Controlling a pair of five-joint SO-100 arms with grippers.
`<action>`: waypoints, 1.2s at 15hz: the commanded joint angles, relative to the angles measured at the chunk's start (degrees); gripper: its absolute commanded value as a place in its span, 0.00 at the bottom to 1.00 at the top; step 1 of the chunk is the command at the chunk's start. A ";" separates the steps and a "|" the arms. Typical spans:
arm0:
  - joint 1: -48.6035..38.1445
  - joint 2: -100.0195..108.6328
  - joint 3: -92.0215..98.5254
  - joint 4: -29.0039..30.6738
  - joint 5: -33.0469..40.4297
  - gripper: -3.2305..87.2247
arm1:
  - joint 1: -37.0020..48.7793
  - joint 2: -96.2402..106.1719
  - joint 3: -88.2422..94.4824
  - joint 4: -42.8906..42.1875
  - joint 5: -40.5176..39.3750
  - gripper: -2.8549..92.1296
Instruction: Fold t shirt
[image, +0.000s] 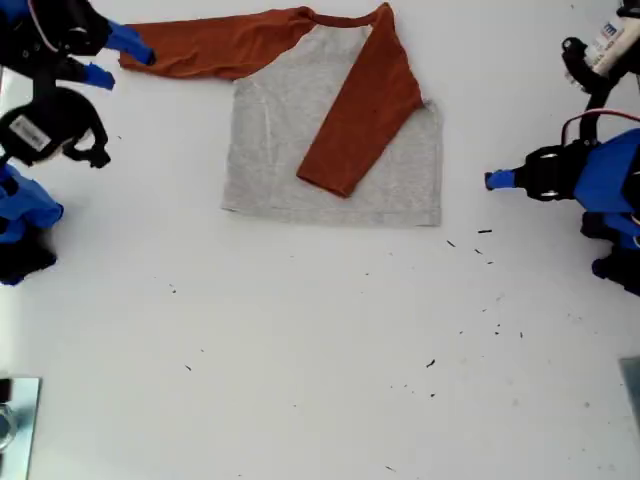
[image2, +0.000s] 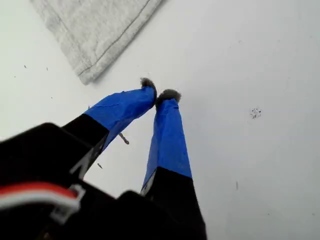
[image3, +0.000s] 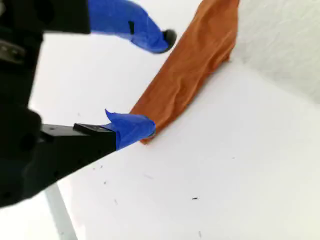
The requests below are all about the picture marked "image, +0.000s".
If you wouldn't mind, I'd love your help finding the grey t-shirt with orange sleeves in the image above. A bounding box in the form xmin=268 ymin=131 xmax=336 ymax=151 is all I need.
xmin=118 ymin=2 xmax=445 ymax=229

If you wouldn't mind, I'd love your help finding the red white arm wire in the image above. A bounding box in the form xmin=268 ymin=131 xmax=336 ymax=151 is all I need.
xmin=28 ymin=0 xmax=59 ymax=54

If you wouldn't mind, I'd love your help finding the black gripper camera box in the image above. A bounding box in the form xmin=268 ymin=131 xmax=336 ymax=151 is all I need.
xmin=0 ymin=74 xmax=112 ymax=172
xmin=559 ymin=0 xmax=640 ymax=109

